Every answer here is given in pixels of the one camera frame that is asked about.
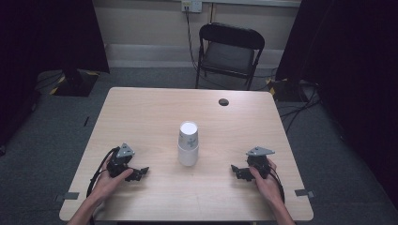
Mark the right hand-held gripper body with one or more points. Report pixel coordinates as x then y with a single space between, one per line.
259 164

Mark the small black tape strip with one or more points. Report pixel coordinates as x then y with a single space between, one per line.
86 121

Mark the black curtain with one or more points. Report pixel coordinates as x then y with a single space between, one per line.
350 62
47 34

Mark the person's right hand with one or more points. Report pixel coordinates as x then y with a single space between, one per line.
269 187

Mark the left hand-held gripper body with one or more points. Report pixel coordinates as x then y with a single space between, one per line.
119 164

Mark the stack of white cups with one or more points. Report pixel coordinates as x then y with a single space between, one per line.
188 132

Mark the white paper cup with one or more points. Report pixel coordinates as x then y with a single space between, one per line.
188 156

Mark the white wall socket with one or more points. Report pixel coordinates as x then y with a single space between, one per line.
191 5

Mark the person's left hand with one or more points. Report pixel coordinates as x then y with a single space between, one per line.
108 186

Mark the black folding chair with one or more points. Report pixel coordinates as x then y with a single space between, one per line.
230 53

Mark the grey tape strip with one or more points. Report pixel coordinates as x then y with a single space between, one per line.
69 196
303 192

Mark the black round table grommet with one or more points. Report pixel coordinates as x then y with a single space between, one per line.
223 102

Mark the black stand base yellow tape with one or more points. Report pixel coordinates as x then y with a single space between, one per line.
76 83
283 90

